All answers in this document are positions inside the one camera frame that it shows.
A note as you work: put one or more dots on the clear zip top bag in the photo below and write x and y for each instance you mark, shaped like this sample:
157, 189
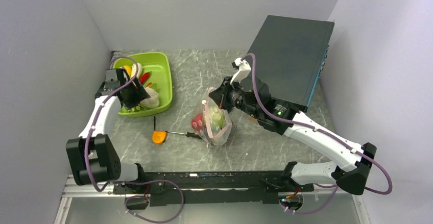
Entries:
212, 138

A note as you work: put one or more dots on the celery stalk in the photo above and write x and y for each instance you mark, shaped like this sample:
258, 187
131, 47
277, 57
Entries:
136, 70

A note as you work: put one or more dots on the black yellow screwdriver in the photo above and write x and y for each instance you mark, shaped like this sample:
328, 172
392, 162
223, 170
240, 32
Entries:
187, 134

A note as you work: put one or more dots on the red chili pepper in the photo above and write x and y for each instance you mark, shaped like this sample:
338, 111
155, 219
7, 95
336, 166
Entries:
143, 78

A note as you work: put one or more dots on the dark grey box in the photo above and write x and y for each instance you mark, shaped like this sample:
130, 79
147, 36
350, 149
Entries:
290, 53

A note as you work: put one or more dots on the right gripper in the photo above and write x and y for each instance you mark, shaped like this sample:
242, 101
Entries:
221, 95

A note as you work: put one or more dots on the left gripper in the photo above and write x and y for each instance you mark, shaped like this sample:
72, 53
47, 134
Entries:
140, 95

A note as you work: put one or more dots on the orange tape measure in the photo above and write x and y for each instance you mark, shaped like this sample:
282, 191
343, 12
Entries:
159, 137

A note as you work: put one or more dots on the red tomato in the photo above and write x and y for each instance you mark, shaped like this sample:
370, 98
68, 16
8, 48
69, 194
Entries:
197, 122

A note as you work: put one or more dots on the white cauliflower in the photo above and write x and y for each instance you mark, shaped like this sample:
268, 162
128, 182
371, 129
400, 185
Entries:
152, 101

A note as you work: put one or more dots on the yellow lemon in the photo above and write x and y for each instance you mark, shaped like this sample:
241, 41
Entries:
128, 70

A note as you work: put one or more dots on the green plastic tray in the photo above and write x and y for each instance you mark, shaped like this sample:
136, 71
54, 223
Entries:
161, 79

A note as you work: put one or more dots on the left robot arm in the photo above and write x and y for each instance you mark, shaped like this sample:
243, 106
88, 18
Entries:
92, 156

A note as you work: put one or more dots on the aluminium frame rail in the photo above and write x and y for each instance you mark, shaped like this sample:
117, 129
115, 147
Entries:
72, 190

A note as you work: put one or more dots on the green cabbage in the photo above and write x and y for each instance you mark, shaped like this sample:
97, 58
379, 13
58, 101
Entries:
217, 118

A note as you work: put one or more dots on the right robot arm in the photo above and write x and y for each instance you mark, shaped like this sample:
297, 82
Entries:
349, 164

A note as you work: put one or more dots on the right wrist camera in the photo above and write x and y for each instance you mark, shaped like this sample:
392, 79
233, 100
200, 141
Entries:
243, 69

